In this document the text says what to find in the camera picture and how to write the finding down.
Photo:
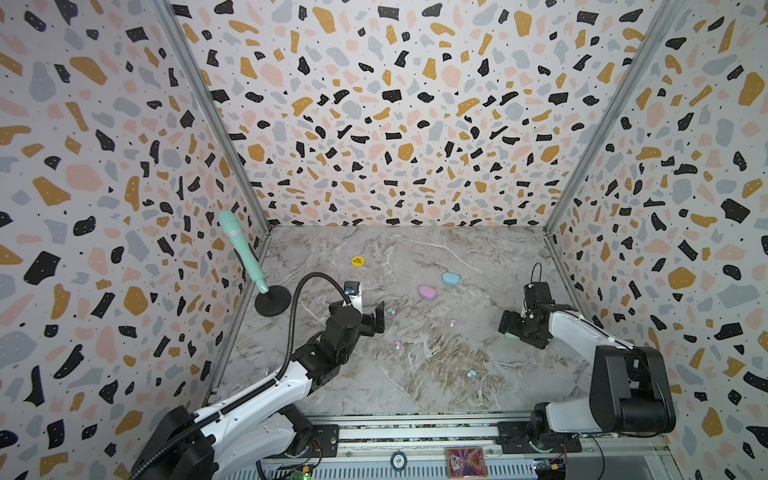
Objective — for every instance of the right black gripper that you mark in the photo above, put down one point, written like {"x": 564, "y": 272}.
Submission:
{"x": 517, "y": 324}

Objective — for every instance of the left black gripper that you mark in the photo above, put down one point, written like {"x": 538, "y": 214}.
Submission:
{"x": 372, "y": 326}

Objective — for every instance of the blue earbud case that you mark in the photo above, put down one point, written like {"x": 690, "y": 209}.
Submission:
{"x": 451, "y": 279}

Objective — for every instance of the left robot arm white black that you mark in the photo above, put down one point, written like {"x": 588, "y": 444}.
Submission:
{"x": 261, "y": 421}

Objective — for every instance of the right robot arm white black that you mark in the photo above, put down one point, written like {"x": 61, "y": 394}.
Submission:
{"x": 629, "y": 391}

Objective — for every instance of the pink earbud case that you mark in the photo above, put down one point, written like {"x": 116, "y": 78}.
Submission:
{"x": 427, "y": 292}

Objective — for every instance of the yellow big blind chip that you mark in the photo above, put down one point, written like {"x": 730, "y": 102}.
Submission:
{"x": 358, "y": 260}

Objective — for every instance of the black round microphone stand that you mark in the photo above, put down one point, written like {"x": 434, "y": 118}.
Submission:
{"x": 274, "y": 302}

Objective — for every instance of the pink square card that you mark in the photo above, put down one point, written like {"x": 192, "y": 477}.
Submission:
{"x": 466, "y": 463}

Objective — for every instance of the round white badge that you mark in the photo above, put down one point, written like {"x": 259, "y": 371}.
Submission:
{"x": 398, "y": 461}

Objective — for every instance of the mint green microphone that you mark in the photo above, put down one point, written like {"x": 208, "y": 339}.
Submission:
{"x": 234, "y": 231}

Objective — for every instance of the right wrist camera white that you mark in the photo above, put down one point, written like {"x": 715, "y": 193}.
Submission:
{"x": 537, "y": 294}

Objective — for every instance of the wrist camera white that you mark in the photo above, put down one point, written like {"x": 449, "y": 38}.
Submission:
{"x": 537, "y": 294}
{"x": 353, "y": 291}

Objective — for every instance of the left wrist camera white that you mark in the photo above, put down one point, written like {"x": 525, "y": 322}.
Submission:
{"x": 353, "y": 291}

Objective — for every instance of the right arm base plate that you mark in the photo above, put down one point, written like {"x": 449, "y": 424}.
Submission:
{"x": 518, "y": 437}

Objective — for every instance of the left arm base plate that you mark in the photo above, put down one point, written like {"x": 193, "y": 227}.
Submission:
{"x": 322, "y": 441}

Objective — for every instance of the right aluminium corner post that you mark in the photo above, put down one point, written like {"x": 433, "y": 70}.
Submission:
{"x": 659, "y": 27}

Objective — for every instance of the aluminium corner post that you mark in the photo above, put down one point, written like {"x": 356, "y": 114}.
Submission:
{"x": 173, "y": 32}
{"x": 659, "y": 27}

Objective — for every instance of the left aluminium corner post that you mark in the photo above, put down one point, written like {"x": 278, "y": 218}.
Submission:
{"x": 173, "y": 32}

